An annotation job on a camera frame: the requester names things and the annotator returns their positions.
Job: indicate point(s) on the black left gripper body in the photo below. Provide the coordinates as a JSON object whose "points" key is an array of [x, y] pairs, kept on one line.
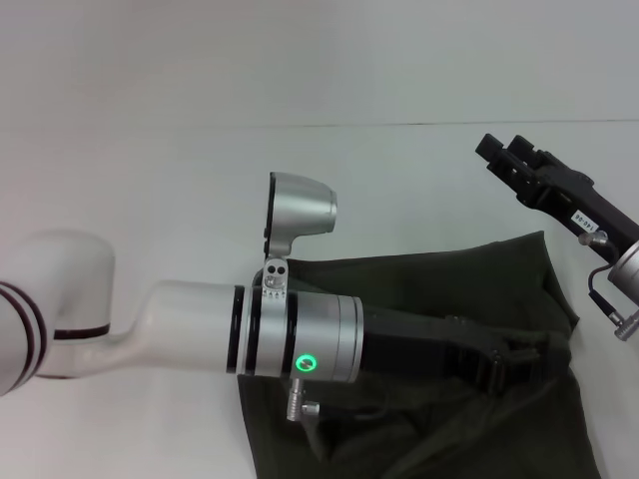
{"points": [[424, 349]]}

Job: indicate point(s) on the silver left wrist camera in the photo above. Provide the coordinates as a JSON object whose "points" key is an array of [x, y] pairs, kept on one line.
{"points": [[299, 209]]}

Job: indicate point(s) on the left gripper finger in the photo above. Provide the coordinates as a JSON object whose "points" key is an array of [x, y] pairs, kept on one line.
{"points": [[534, 346], [514, 376]]}

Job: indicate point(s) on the dark green FREE! t-shirt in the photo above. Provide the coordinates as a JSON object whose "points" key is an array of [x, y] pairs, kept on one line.
{"points": [[424, 439]]}

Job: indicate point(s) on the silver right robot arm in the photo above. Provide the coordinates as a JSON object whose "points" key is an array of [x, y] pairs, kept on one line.
{"points": [[630, 272]]}

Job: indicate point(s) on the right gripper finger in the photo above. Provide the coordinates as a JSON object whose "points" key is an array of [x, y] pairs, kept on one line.
{"points": [[506, 164], [531, 152]]}

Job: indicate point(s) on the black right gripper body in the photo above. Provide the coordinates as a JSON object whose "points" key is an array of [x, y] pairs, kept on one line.
{"points": [[584, 209]]}

